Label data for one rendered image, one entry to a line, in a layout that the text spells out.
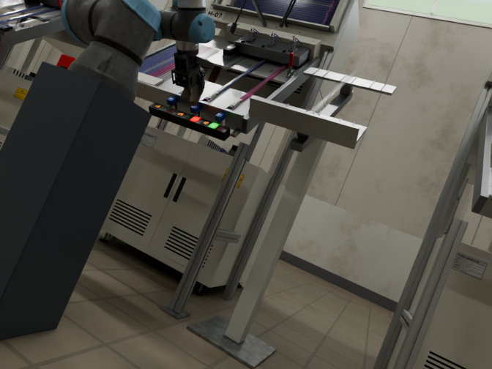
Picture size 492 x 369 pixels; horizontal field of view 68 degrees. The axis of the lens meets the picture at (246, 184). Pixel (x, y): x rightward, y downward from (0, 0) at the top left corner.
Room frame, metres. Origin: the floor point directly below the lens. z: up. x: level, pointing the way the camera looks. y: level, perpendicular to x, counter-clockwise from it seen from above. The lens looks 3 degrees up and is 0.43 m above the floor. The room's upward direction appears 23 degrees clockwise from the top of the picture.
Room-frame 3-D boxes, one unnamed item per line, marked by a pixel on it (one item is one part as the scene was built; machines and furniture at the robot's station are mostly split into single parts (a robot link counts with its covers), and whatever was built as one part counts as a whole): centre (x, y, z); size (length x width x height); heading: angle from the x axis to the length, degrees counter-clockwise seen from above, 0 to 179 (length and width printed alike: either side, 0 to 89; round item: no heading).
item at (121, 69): (0.83, 0.39, 0.60); 0.15 x 0.15 x 0.10
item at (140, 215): (2.01, 0.18, 0.31); 0.70 x 0.65 x 0.62; 69
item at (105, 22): (0.84, 0.40, 0.72); 0.13 x 0.12 x 0.14; 59
